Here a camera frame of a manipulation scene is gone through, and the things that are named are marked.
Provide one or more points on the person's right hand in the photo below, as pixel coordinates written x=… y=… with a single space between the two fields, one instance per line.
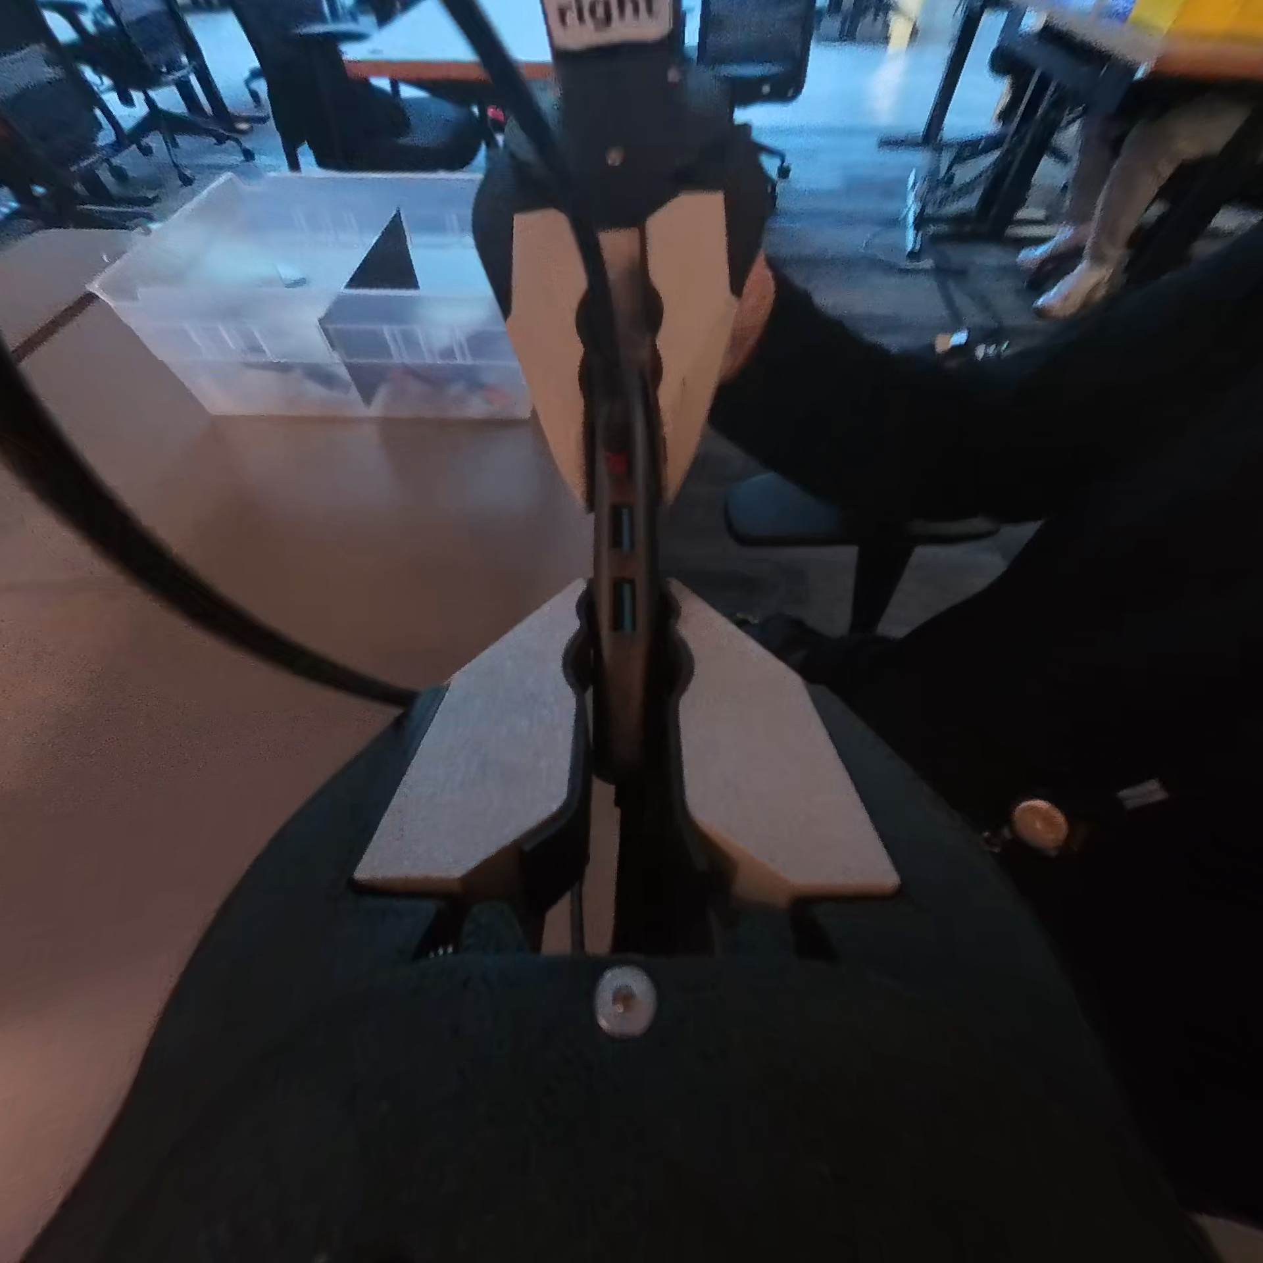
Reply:
x=753 y=314

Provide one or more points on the black mesh office chair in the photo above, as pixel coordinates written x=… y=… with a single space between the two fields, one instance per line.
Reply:
x=755 y=49

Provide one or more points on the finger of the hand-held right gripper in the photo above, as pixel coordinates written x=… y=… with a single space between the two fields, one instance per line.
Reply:
x=547 y=314
x=697 y=314

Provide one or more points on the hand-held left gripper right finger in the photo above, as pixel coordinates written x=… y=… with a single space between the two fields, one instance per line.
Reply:
x=790 y=778

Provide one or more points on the person's right forearm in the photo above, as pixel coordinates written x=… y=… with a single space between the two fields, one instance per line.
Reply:
x=938 y=414

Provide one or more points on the yellow plastic bin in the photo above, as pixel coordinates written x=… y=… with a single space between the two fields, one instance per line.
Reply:
x=1204 y=19

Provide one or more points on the white table with orange edge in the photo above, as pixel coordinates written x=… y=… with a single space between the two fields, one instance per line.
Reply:
x=444 y=49

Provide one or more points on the person's dark clothed body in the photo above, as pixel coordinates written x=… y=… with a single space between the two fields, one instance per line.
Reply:
x=1134 y=739

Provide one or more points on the row of black office chairs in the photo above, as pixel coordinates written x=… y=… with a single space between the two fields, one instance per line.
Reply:
x=326 y=97

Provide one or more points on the black chair with armrest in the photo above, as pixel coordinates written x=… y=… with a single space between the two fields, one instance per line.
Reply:
x=790 y=513

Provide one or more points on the black bin divider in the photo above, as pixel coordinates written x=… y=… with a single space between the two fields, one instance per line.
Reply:
x=380 y=266

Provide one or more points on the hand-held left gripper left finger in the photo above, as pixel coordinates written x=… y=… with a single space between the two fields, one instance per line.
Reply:
x=465 y=778

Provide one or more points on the clear plastic bin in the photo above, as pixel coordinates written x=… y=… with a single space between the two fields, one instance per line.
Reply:
x=248 y=296

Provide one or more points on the desk with black legs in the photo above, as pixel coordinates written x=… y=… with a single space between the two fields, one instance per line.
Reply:
x=996 y=118

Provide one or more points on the grey USB hub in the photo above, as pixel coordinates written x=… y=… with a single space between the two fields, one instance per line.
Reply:
x=627 y=631

